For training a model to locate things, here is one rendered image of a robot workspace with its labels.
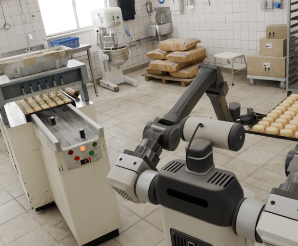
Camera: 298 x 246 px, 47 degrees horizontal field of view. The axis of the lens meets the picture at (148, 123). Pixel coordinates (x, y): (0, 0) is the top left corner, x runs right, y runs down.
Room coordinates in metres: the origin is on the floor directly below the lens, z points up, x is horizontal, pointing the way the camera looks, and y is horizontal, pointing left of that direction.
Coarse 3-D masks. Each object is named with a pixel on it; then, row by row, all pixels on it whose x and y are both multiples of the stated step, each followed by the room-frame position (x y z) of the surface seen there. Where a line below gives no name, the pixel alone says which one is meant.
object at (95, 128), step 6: (66, 108) 2.72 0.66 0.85; (72, 108) 2.55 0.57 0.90; (78, 114) 2.42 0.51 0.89; (84, 114) 2.37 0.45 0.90; (84, 120) 2.30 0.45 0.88; (90, 120) 2.23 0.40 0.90; (90, 126) 2.20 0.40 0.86; (96, 126) 2.10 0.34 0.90; (96, 132) 2.11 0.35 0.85; (102, 132) 2.05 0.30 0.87
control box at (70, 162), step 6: (96, 138) 2.05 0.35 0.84; (78, 144) 1.99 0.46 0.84; (84, 144) 1.99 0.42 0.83; (90, 144) 2.01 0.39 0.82; (66, 150) 1.94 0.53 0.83; (72, 150) 1.95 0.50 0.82; (78, 150) 1.97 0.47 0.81; (84, 150) 1.99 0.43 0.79; (90, 150) 2.01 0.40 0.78; (96, 150) 2.02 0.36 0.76; (66, 156) 1.94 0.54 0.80; (72, 156) 1.95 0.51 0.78; (84, 156) 1.99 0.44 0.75; (90, 156) 2.00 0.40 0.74; (96, 156) 2.02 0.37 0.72; (102, 156) 2.04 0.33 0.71; (66, 162) 1.93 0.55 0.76; (72, 162) 1.95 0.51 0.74; (78, 162) 1.96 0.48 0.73; (84, 162) 1.98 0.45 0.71
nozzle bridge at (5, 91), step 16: (80, 64) 2.79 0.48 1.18; (0, 80) 2.64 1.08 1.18; (16, 80) 2.56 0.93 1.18; (32, 80) 2.68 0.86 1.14; (48, 80) 2.73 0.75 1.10; (64, 80) 2.79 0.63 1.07; (80, 80) 2.81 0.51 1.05; (0, 96) 2.48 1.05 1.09; (16, 96) 2.59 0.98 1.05; (32, 96) 2.61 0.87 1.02; (80, 96) 2.96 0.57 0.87; (0, 112) 2.57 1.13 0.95
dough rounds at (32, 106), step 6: (36, 96) 2.98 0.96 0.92; (48, 96) 2.98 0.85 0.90; (54, 96) 2.89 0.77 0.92; (60, 96) 2.86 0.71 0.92; (66, 96) 2.90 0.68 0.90; (18, 102) 2.92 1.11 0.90; (24, 102) 2.82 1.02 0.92; (30, 102) 2.80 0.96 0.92; (36, 102) 2.84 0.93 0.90; (42, 102) 2.75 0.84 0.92; (48, 102) 2.74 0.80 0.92; (54, 102) 2.71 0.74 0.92; (60, 102) 2.67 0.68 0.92; (66, 102) 2.70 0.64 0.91; (24, 108) 2.66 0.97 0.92; (30, 108) 2.63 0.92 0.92; (36, 108) 2.61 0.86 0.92; (42, 108) 2.65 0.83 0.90
